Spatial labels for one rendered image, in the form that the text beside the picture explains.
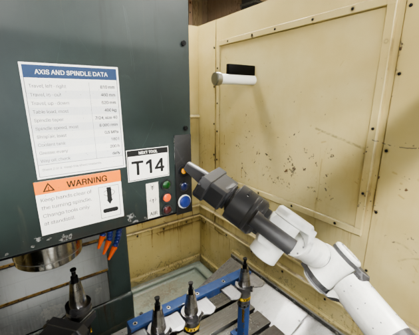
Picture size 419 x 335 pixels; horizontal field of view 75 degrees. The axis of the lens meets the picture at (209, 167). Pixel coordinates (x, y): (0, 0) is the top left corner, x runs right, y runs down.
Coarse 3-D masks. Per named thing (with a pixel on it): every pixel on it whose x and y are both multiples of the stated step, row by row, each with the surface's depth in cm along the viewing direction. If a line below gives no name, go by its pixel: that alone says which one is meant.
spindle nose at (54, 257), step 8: (80, 240) 73; (56, 248) 65; (64, 248) 67; (72, 248) 69; (80, 248) 73; (24, 256) 63; (32, 256) 63; (40, 256) 64; (48, 256) 64; (56, 256) 65; (64, 256) 67; (72, 256) 69; (16, 264) 65; (24, 264) 64; (32, 264) 64; (40, 264) 64; (48, 264) 65; (56, 264) 66; (64, 264) 68; (32, 272) 65
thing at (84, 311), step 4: (88, 296) 74; (68, 300) 73; (88, 300) 73; (68, 304) 71; (88, 304) 72; (68, 308) 70; (80, 308) 70; (84, 308) 70; (88, 308) 72; (68, 312) 69; (72, 312) 70; (76, 312) 69; (80, 312) 70; (84, 312) 71; (88, 312) 72; (68, 316) 70; (72, 316) 70; (76, 316) 70; (80, 316) 70
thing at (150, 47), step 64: (0, 0) 41; (64, 0) 46; (128, 0) 51; (0, 64) 43; (128, 64) 54; (0, 128) 44; (128, 128) 56; (0, 192) 46; (128, 192) 59; (0, 256) 48
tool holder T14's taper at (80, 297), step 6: (78, 282) 70; (72, 288) 69; (78, 288) 70; (72, 294) 69; (78, 294) 70; (84, 294) 72; (72, 300) 70; (78, 300) 70; (84, 300) 71; (72, 306) 70; (78, 306) 70
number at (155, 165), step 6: (150, 156) 60; (156, 156) 61; (162, 156) 62; (144, 162) 60; (150, 162) 61; (156, 162) 62; (162, 162) 62; (144, 168) 60; (150, 168) 61; (156, 168) 62; (162, 168) 63; (144, 174) 60; (150, 174) 61; (156, 174) 62
